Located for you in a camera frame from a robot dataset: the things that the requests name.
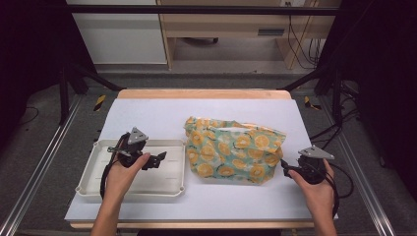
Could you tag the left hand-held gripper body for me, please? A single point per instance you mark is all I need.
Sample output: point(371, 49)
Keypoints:
point(131, 154)

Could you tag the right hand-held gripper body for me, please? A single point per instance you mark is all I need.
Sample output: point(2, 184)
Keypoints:
point(311, 168)

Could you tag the lemon print fabric bag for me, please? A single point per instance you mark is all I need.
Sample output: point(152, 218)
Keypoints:
point(229, 150)

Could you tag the person's left hand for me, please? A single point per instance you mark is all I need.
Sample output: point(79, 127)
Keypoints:
point(123, 178)

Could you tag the person's right hand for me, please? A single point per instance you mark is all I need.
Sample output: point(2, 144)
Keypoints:
point(316, 196)

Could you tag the white plastic tray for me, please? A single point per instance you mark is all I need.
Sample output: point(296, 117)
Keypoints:
point(164, 177)

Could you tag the white table mat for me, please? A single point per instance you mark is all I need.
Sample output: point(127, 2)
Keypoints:
point(196, 203)

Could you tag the yellow black tape marker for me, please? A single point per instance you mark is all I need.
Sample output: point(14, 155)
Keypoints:
point(309, 103)
point(100, 102)

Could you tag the black curtain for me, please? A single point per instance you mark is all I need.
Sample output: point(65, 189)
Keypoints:
point(383, 82)
point(29, 49)

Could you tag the white cabinet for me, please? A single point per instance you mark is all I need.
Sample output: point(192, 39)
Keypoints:
point(121, 36)

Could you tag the light wooden desk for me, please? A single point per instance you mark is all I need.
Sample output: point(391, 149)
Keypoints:
point(229, 23)

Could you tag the aluminium rail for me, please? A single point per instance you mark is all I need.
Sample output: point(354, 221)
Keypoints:
point(39, 164)
point(364, 183)

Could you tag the black frame leg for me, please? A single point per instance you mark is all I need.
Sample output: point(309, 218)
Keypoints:
point(65, 95)
point(336, 98)

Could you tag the black horizontal frame bar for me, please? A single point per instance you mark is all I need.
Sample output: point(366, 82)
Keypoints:
point(196, 10)

